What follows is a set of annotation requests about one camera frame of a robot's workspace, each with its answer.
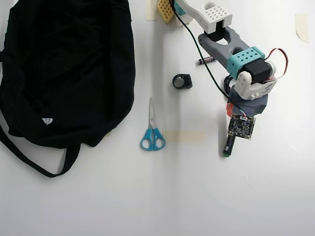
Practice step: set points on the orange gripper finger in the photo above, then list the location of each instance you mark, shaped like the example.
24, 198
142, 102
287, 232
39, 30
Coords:
230, 109

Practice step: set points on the green capped black marker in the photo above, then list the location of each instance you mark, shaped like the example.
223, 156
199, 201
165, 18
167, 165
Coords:
228, 146

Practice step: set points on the white teal grey robot arm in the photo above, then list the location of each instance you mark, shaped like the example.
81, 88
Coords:
216, 14

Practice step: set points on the black fabric bag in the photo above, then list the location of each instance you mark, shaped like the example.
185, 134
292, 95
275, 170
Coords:
61, 73

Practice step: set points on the long masking tape strip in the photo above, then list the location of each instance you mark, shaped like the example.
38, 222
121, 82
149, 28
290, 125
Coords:
184, 137

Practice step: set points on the black AAA battery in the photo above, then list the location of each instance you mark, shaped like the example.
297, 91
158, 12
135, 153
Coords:
208, 59

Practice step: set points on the torn masking tape piece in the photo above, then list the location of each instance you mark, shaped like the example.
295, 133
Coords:
302, 27

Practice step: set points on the yellow perforated block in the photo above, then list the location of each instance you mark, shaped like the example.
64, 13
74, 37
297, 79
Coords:
164, 11

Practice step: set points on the small masking tape scrap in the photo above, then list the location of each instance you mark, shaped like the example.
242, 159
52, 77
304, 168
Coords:
109, 134

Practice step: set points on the narrow masking tape strip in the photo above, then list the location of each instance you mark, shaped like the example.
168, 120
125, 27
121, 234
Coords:
150, 12

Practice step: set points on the bare camera circuit board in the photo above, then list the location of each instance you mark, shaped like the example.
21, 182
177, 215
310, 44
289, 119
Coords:
241, 126

